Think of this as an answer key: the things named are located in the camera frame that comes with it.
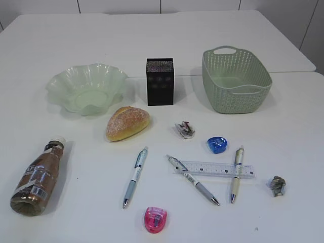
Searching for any white paper ball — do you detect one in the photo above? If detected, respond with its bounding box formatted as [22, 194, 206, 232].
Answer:
[175, 121, 195, 139]

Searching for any brown bread roll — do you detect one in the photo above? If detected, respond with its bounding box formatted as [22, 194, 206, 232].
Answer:
[106, 106, 150, 141]

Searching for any grey paper ball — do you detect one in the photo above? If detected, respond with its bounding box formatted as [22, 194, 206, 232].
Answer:
[269, 176, 286, 197]

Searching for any brown coffee bottle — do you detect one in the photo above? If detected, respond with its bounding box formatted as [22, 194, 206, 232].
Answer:
[10, 136, 66, 217]

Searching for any grey white ballpoint pen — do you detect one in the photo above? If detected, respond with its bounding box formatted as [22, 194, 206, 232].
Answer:
[166, 154, 220, 206]

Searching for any blue white ballpoint pen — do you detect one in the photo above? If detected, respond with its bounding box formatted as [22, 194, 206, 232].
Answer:
[123, 146, 148, 209]

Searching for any black pen holder box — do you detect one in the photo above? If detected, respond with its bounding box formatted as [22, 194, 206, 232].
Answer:
[146, 58, 174, 106]

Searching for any blue pencil sharpener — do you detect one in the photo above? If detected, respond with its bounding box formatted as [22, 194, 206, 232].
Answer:
[207, 137, 228, 154]

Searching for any green wavy glass plate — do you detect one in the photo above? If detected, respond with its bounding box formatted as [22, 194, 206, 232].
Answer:
[46, 63, 128, 116]

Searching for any green plastic woven basket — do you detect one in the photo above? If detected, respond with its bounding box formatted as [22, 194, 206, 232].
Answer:
[202, 46, 272, 114]

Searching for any beige ballpoint pen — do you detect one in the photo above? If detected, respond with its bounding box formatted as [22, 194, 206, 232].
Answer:
[230, 146, 244, 204]

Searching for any pink pencil sharpener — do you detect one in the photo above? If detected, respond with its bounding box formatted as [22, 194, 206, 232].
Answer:
[144, 207, 168, 233]

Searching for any clear plastic ruler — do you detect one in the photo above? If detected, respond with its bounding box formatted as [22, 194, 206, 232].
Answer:
[181, 161, 255, 179]

